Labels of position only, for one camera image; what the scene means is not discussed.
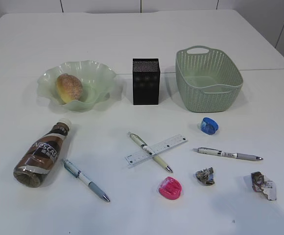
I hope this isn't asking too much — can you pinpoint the white grey pen right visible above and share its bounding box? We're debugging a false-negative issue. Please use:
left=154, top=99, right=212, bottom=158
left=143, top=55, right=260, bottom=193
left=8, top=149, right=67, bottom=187
left=192, top=147, right=263, bottom=161

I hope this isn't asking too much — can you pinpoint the paper ball dark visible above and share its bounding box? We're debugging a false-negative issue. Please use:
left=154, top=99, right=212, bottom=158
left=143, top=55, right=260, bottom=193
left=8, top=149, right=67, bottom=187
left=195, top=167, right=215, bottom=186

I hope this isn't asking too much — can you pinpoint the golden bread roll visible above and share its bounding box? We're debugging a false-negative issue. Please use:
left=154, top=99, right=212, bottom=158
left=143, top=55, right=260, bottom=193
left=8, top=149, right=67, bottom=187
left=56, top=73, right=83, bottom=103

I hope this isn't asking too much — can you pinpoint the black mesh pen holder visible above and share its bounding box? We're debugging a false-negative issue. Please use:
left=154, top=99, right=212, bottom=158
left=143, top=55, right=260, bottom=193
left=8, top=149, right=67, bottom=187
left=132, top=58, right=161, bottom=105

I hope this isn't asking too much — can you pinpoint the green plastic woven basket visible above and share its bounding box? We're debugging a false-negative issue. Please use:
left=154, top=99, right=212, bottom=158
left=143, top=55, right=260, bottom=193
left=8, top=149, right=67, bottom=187
left=175, top=46, right=243, bottom=113

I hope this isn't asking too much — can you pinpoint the paper piece white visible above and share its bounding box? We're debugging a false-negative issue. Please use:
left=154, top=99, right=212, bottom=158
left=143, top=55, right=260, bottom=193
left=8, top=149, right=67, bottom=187
left=251, top=171, right=277, bottom=201

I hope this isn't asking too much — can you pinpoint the pink pencil sharpener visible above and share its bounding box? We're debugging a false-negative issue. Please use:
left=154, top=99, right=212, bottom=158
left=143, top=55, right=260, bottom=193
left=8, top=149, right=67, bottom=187
left=158, top=176, right=182, bottom=200

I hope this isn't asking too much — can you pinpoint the cream barrel pen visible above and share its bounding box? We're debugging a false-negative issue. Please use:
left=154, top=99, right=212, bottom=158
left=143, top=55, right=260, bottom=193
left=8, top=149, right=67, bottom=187
left=127, top=132, right=173, bottom=173

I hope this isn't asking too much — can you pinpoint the brown Nescafe coffee bottle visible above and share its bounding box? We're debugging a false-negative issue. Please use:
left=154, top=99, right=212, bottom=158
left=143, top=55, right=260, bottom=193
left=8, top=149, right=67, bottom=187
left=13, top=118, right=71, bottom=188

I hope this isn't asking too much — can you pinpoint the blue pencil sharpener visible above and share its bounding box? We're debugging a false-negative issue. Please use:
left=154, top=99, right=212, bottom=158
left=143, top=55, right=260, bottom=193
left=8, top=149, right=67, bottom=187
left=200, top=117, right=219, bottom=135

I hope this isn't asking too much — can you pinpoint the white pen grey grip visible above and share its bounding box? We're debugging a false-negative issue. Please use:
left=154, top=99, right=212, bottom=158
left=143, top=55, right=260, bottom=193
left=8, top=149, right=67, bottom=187
left=62, top=160, right=111, bottom=203

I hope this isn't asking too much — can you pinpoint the clear plastic ruler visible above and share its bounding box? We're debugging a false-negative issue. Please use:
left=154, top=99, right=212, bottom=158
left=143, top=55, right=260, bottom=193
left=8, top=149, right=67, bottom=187
left=125, top=135, right=188, bottom=166

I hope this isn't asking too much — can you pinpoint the green glass ruffled plate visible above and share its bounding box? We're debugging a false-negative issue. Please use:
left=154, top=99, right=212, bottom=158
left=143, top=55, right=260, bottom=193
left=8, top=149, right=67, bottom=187
left=37, top=60, right=116, bottom=112

